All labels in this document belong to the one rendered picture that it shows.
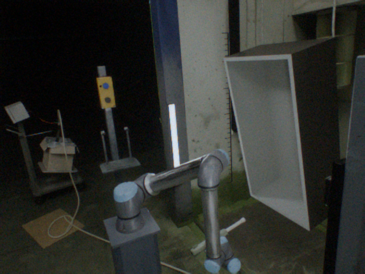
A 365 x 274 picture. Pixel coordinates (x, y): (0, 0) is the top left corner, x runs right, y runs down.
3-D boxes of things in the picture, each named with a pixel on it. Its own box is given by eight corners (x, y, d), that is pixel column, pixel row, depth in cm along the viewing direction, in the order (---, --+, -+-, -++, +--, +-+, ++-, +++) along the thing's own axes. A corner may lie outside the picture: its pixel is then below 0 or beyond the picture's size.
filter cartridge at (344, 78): (352, 94, 279) (361, 6, 254) (348, 100, 251) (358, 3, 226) (314, 93, 300) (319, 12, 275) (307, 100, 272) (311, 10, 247)
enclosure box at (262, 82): (279, 178, 248) (260, 44, 204) (342, 206, 196) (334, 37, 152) (250, 195, 235) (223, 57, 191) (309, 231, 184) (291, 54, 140)
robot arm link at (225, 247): (221, 244, 158) (230, 263, 159) (227, 233, 168) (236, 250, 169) (208, 247, 164) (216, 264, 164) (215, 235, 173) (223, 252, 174)
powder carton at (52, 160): (36, 161, 373) (39, 133, 369) (68, 161, 399) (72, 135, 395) (42, 172, 331) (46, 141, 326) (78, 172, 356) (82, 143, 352)
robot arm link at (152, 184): (123, 185, 182) (214, 150, 141) (139, 175, 197) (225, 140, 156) (133, 205, 183) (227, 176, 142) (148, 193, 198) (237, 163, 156)
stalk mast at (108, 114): (128, 228, 279) (104, 66, 233) (130, 231, 274) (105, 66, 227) (123, 230, 277) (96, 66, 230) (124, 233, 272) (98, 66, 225)
